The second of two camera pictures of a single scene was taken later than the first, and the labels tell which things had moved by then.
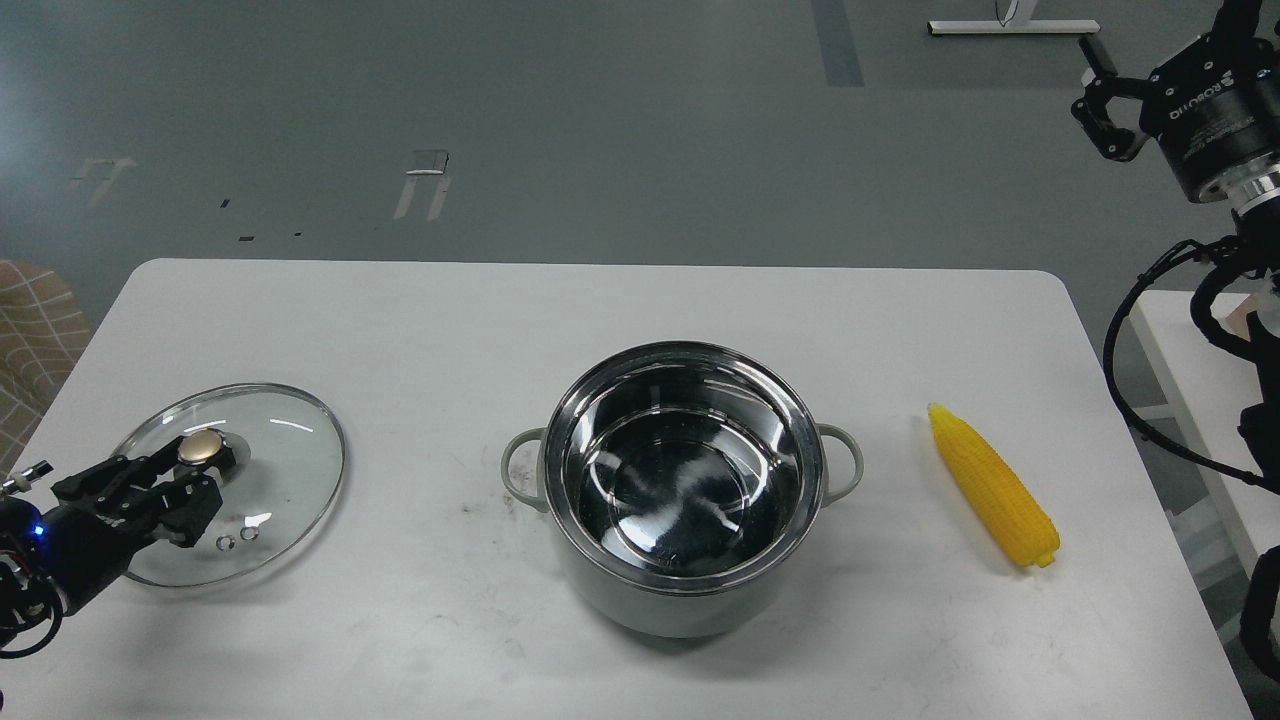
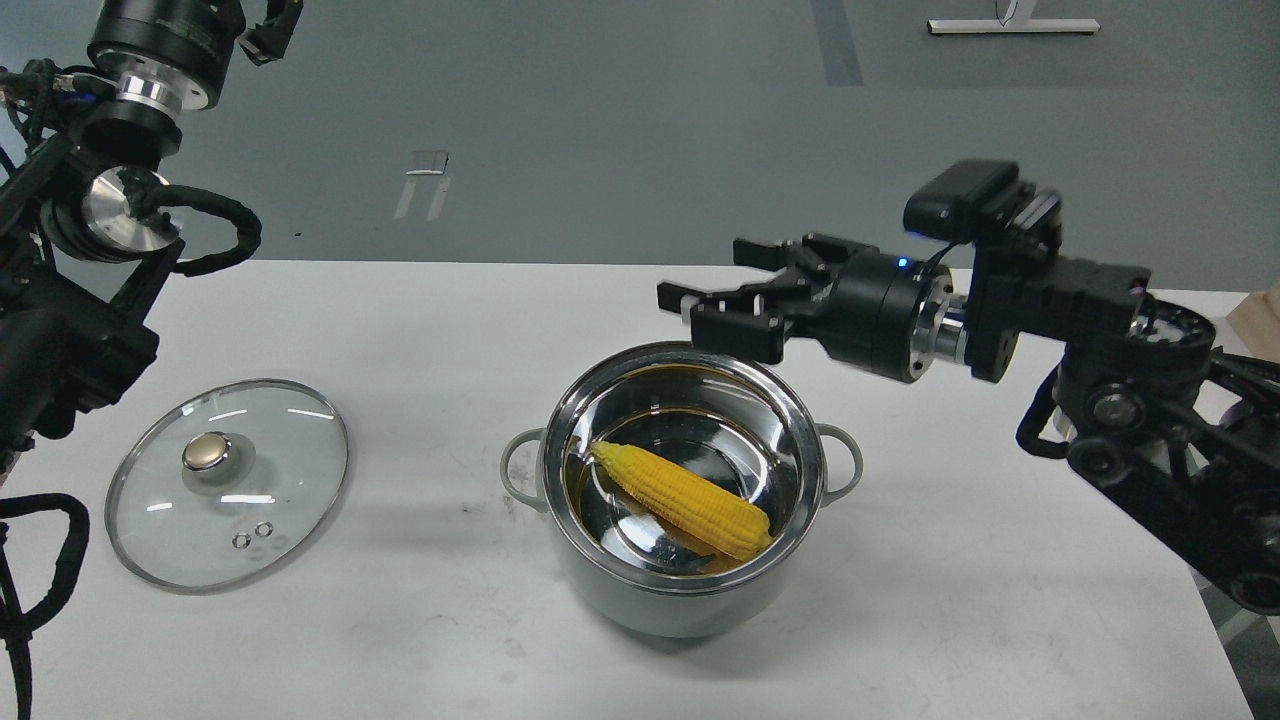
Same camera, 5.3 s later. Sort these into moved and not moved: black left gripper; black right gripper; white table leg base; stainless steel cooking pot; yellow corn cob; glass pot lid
Moved: yellow corn cob; black right gripper; black left gripper
Not moved: white table leg base; glass pot lid; stainless steel cooking pot
